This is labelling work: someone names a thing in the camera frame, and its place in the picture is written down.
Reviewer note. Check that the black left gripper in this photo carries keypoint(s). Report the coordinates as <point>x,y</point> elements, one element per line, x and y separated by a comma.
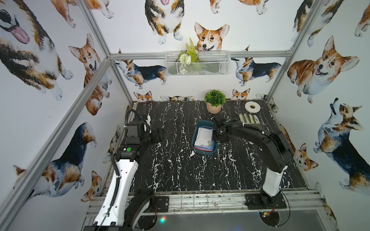
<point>157,135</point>

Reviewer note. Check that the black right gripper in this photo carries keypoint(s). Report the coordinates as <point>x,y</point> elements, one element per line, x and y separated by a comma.
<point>225,139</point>

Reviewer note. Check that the blue bordered stationery paper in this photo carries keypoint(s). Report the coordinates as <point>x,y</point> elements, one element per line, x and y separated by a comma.
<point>204,140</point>

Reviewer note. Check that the teal plastic storage box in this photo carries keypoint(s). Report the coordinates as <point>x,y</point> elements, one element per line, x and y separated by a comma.
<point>205,124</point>

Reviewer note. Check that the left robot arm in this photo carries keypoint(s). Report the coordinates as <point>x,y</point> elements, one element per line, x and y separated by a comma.
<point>116,214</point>

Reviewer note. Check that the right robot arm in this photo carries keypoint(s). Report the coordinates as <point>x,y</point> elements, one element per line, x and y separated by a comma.
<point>276,152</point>

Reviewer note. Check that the beige ribbed plant pot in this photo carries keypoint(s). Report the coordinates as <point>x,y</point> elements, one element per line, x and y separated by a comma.
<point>213,109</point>

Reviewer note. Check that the green artificial potted plant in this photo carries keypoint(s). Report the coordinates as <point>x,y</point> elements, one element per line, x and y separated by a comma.
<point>215,98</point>

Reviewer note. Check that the white tape roll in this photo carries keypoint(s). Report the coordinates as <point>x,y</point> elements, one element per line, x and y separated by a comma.
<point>252,107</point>

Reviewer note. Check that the artificial fern with flower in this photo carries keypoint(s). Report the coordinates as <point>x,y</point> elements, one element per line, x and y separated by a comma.
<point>187,59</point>

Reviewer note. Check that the white wire wall basket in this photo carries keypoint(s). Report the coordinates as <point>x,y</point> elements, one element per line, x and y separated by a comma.
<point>210,64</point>

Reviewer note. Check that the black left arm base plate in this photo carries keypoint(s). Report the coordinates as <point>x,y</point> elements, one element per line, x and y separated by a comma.
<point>161,205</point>

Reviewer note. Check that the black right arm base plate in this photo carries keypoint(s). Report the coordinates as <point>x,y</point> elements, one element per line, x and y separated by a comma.
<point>257,201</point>

